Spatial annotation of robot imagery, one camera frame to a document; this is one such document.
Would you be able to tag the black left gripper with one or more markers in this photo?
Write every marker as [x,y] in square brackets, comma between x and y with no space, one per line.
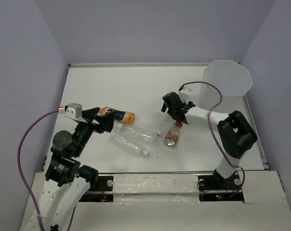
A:
[107,121]

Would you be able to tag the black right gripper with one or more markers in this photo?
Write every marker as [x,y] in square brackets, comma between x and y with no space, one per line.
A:
[164,107]

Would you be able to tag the clear crushed plastic bottle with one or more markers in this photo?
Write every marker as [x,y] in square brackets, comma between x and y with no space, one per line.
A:
[162,128]

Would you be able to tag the red cap small bottle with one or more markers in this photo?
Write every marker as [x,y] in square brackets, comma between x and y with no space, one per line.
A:
[172,135]

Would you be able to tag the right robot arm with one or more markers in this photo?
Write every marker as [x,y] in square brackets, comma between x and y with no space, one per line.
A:
[232,133]

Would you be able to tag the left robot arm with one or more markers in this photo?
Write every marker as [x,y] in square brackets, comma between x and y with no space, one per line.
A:
[66,180]

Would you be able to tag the white translucent bin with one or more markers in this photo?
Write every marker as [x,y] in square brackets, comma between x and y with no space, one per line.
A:
[231,79]

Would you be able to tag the clear bottle white cap lower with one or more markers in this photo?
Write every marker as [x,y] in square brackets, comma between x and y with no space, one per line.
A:
[130,146]

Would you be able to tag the clear bottle white cap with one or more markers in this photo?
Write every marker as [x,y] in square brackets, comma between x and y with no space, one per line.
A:
[136,133]
[130,146]

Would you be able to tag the orange juice bottle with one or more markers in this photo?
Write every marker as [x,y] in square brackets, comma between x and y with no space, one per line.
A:
[120,116]

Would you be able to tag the clear bottle white cap upper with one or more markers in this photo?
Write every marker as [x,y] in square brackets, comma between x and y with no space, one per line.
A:
[136,133]

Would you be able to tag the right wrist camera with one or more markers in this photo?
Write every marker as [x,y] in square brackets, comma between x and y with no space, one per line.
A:
[184,94]

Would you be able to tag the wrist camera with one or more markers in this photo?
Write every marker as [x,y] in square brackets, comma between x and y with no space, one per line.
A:
[184,94]
[73,111]

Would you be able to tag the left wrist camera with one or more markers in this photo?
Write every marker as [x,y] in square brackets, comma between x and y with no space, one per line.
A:
[73,111]

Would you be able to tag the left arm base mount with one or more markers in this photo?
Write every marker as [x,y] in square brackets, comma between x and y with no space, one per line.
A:
[102,192]

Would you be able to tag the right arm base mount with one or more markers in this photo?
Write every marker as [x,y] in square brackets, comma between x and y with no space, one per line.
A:
[214,188]

